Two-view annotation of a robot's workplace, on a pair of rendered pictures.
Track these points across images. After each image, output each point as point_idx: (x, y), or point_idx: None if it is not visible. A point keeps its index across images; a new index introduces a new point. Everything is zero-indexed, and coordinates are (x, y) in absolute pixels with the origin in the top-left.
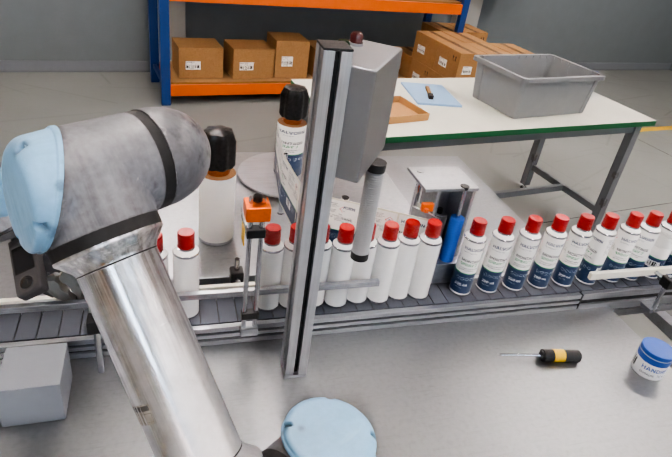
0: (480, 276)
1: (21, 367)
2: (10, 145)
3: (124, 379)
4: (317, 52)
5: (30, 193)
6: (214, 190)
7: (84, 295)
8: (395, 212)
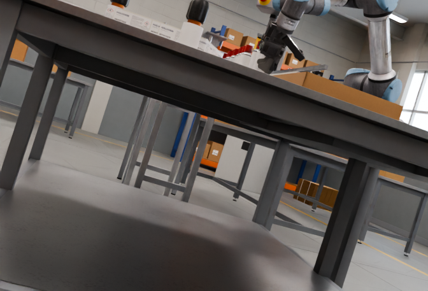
0: None
1: None
2: None
3: (389, 44)
4: None
5: None
6: (201, 34)
7: (386, 23)
8: (218, 49)
